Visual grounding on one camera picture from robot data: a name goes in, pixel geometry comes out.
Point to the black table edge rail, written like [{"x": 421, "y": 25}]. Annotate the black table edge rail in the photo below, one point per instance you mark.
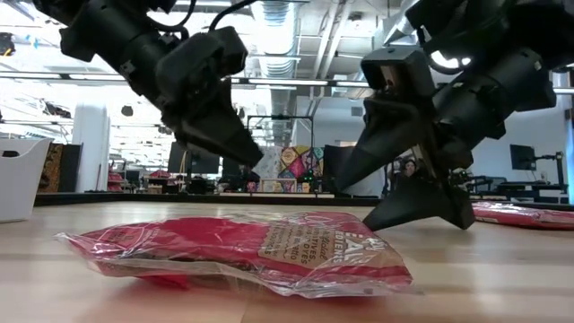
[{"x": 134, "y": 198}]

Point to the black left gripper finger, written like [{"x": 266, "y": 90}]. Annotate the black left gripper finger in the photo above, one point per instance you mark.
[{"x": 220, "y": 130}]

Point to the black computer monitor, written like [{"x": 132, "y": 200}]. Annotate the black computer monitor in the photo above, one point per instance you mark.
[{"x": 202, "y": 163}]

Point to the white round pillar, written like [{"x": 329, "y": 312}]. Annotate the white round pillar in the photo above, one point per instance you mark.
[{"x": 92, "y": 148}]

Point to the white plastic basket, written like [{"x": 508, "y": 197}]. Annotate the white plastic basket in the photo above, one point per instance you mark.
[{"x": 22, "y": 188}]

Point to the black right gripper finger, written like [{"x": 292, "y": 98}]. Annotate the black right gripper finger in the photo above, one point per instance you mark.
[
  {"x": 385, "y": 134},
  {"x": 417, "y": 202}
]

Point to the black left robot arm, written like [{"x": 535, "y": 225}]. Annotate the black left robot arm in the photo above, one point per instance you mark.
[{"x": 112, "y": 31}]

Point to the black monitor on arm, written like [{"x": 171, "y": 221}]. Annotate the black monitor on arm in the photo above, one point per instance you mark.
[{"x": 522, "y": 157}]

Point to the colourful wall mural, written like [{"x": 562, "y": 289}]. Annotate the colourful wall mural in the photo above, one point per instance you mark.
[{"x": 300, "y": 163}]

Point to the orange patterned panel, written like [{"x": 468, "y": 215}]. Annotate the orange patterned panel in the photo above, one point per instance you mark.
[{"x": 63, "y": 166}]

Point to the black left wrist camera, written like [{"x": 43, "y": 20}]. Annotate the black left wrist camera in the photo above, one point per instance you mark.
[{"x": 197, "y": 58}]

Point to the dark office desk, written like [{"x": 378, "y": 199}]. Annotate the dark office desk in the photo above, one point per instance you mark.
[{"x": 520, "y": 188}]

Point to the dark grey partition screen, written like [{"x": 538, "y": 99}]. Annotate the dark grey partition screen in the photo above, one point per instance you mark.
[{"x": 329, "y": 157}]

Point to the black ceiling device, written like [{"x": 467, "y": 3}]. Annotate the black ceiling device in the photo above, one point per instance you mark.
[{"x": 6, "y": 45}]

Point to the black metal frame stand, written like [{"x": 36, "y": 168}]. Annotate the black metal frame stand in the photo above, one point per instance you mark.
[{"x": 278, "y": 117}]

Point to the red popcorn bag clear wrap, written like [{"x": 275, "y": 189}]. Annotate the red popcorn bag clear wrap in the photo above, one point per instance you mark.
[
  {"x": 202, "y": 242},
  {"x": 524, "y": 215}
]

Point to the silver ventilation duct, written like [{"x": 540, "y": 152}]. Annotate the silver ventilation duct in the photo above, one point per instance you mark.
[{"x": 275, "y": 36}]

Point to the person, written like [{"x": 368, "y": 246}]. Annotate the person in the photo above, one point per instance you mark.
[{"x": 410, "y": 167}]

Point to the long ceiling light strip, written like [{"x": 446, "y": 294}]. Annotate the long ceiling light strip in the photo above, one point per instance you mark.
[{"x": 291, "y": 82}]

